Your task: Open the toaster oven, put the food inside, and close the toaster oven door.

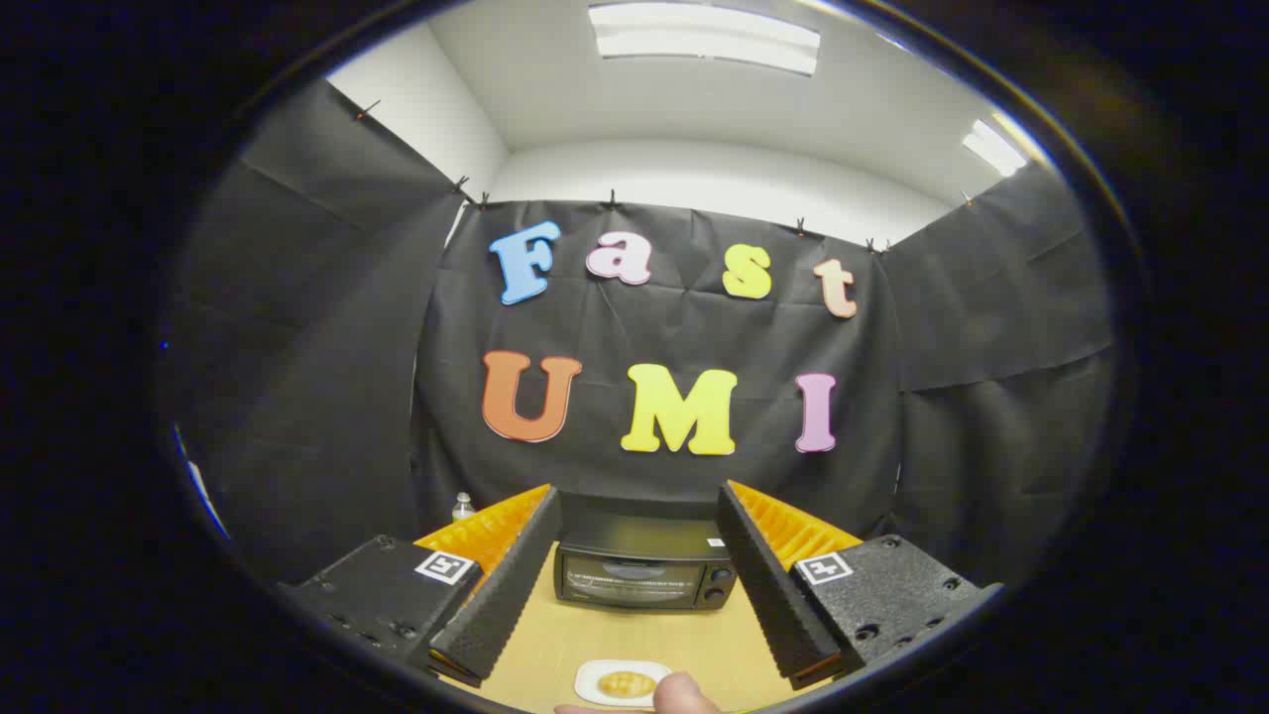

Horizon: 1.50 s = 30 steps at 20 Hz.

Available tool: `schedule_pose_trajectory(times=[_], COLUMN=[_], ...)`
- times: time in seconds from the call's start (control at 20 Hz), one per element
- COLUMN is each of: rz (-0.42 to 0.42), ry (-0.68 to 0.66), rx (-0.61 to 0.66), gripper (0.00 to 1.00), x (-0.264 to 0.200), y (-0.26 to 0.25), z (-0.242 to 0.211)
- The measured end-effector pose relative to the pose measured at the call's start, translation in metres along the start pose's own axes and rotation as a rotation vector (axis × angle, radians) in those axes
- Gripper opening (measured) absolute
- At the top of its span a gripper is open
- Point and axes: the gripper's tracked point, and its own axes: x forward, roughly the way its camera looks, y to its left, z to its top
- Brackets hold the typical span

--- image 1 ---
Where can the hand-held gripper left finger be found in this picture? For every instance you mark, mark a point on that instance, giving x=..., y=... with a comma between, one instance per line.
x=501, y=595

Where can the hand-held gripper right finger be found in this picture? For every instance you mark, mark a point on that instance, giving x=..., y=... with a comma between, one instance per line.
x=768, y=585

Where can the white square plate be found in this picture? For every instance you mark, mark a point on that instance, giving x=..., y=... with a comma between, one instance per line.
x=587, y=684

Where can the black toaster oven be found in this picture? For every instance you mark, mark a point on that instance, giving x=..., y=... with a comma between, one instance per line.
x=639, y=535

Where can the round yellow bread bun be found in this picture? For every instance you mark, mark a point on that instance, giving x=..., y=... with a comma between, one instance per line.
x=627, y=684

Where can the green label water bottle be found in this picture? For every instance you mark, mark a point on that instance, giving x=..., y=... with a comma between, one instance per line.
x=463, y=510

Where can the small ceiling light panel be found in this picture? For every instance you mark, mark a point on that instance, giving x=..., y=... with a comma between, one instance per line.
x=993, y=149

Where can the long ceiling light panel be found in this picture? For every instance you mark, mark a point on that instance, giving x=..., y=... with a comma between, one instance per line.
x=704, y=38

